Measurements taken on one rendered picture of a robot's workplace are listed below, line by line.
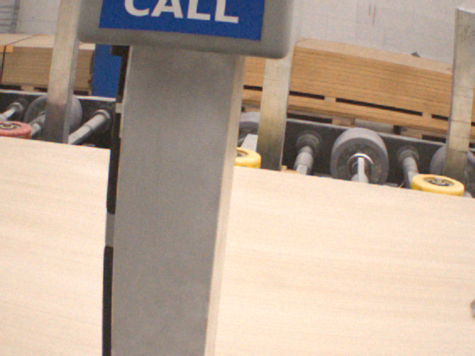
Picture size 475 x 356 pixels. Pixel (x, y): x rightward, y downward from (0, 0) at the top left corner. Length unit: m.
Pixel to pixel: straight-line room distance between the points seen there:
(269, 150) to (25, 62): 5.18
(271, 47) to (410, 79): 5.94
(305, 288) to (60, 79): 0.72
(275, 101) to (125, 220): 1.10
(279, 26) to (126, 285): 0.11
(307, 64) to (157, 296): 5.89
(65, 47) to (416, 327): 0.84
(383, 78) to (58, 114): 4.84
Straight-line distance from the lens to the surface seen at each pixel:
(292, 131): 1.98
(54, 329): 0.73
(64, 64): 1.49
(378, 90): 6.26
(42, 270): 0.85
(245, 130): 1.84
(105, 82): 5.98
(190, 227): 0.34
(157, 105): 0.34
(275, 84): 1.44
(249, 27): 0.31
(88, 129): 1.86
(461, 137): 1.45
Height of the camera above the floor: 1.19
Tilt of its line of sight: 14 degrees down
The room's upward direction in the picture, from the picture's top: 6 degrees clockwise
